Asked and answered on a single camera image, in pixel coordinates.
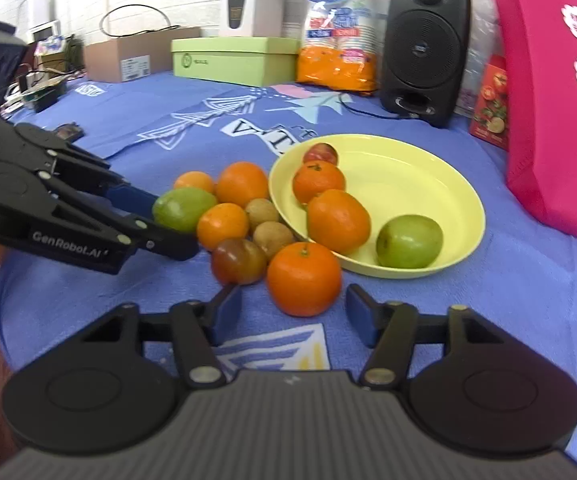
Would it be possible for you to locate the circuit board with wires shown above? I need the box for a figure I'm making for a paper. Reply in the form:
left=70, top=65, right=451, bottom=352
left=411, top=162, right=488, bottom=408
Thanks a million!
left=0, top=71, right=69, bottom=114

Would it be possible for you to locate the brown cardboard box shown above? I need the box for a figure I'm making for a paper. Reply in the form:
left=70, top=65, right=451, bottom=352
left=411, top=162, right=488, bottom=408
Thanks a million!
left=83, top=26, right=202, bottom=84

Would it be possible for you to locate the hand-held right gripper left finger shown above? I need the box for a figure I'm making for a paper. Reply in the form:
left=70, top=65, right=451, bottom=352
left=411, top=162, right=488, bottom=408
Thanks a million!
left=75, top=283, right=244, bottom=389

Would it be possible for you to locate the pink fabric bag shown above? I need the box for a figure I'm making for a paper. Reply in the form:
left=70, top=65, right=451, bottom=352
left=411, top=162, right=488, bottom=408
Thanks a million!
left=491, top=0, right=577, bottom=252

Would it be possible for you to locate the small orange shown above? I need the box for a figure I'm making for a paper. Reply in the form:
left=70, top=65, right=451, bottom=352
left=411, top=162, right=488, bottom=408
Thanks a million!
left=174, top=171, right=216, bottom=195

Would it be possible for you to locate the yellow plastic bowl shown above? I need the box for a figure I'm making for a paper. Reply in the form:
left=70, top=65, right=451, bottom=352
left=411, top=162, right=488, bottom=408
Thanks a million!
left=268, top=133, right=486, bottom=280

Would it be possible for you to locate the large orange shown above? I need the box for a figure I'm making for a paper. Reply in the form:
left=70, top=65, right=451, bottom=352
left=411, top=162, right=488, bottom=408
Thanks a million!
left=266, top=241, right=343, bottom=318

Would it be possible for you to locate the brown kiwi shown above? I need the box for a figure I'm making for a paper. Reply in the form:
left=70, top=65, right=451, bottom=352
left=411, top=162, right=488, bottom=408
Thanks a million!
left=253, top=221, right=296, bottom=260
left=245, top=198, right=281, bottom=231

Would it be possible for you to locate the black speaker cable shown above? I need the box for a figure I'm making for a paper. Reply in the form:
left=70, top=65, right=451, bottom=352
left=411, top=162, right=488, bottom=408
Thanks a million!
left=337, top=91, right=405, bottom=122

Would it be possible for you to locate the red box with citrus print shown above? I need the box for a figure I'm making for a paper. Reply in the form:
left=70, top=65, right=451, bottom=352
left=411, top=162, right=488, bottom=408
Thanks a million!
left=469, top=54, right=511, bottom=151

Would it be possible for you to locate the blue printed tablecloth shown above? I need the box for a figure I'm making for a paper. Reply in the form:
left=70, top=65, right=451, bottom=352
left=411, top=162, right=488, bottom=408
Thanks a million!
left=0, top=71, right=577, bottom=480

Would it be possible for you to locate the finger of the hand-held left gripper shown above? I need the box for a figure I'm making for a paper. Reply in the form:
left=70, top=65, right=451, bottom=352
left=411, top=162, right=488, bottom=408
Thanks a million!
left=47, top=186, right=201, bottom=263
left=14, top=122, right=162, bottom=219

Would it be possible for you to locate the orange paper cup pack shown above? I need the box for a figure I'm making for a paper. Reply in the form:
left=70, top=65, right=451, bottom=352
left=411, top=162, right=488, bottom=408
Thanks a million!
left=296, top=0, right=383, bottom=94

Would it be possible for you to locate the green apple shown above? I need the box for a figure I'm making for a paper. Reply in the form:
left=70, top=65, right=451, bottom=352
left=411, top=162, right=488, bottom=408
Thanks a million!
left=152, top=187, right=218, bottom=234
left=375, top=214, right=444, bottom=269

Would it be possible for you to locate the mandarin with green stem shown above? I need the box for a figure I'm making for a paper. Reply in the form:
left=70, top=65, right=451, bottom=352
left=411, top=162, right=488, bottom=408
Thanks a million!
left=292, top=160, right=347, bottom=205

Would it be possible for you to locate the flat green box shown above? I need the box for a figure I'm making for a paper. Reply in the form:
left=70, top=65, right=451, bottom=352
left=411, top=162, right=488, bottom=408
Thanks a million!
left=170, top=36, right=302, bottom=86

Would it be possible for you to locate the small dark object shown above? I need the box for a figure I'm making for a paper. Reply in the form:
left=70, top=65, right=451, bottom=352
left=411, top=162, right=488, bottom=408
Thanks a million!
left=53, top=122, right=87, bottom=141

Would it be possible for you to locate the dark red plum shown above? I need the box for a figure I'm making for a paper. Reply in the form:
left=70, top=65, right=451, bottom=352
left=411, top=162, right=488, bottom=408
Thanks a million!
left=211, top=238, right=268, bottom=286

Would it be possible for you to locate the black speaker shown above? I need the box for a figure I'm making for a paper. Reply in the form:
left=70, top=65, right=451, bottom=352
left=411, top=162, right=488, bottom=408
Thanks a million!
left=379, top=0, right=472, bottom=129

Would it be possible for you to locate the white box with cup print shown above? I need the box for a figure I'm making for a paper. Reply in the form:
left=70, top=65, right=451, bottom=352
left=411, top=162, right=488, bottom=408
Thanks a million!
left=218, top=0, right=288, bottom=39

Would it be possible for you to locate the white appliance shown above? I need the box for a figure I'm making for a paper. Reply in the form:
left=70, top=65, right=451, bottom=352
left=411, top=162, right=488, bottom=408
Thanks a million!
left=27, top=19, right=62, bottom=44

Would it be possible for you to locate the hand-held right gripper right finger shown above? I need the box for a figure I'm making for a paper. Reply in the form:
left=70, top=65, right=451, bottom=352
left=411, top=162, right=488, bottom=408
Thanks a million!
left=345, top=283, right=513, bottom=389

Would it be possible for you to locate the black looped cable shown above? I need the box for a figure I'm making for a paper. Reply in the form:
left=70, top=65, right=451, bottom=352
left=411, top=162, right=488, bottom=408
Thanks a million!
left=99, top=4, right=179, bottom=39

